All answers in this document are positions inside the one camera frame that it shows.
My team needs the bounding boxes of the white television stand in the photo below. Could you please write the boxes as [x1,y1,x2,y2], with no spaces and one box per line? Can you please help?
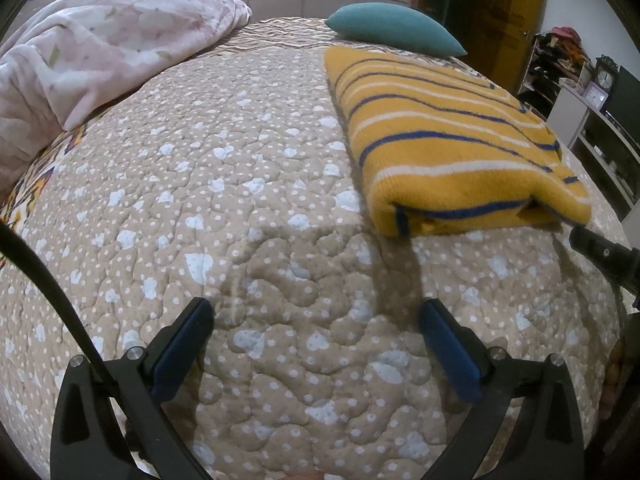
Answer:
[570,110,640,221]

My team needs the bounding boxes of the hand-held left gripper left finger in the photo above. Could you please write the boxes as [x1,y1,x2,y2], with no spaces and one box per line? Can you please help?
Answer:
[50,297,215,480]

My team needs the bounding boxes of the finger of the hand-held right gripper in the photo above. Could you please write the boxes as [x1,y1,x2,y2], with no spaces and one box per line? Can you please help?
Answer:
[570,225,640,293]

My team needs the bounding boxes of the black cable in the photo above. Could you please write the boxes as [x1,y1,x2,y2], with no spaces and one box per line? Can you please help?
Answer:
[0,220,166,480]

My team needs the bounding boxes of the black ornate clock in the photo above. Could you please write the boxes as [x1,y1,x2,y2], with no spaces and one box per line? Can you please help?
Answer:
[595,55,621,97]

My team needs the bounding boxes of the black television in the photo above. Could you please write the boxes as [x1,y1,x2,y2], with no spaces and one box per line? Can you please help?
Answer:
[602,65,640,148]

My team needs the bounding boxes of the small pink clock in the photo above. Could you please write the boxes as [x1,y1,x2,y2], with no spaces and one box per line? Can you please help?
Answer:
[582,85,609,109]

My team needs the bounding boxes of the wooden door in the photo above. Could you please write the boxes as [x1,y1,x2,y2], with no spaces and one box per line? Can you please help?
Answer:
[470,0,547,96]

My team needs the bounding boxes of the teal pillow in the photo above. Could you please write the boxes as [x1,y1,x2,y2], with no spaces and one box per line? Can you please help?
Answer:
[326,2,468,57]

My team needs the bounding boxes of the yellow striped sweater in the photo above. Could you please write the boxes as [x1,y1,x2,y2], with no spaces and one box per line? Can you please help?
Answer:
[324,46,593,238]

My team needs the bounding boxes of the beige dotted quilt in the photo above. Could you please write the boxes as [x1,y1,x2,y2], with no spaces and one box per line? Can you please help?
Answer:
[0,16,626,480]

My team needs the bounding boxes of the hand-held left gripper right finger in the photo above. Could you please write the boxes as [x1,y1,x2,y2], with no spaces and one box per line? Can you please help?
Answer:
[419,299,586,480]

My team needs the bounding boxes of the white cabinet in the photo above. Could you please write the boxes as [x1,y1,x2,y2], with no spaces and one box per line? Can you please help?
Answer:
[545,85,608,147]

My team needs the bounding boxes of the pink floral blanket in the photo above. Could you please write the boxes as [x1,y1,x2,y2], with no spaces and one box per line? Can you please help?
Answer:
[0,0,253,196]

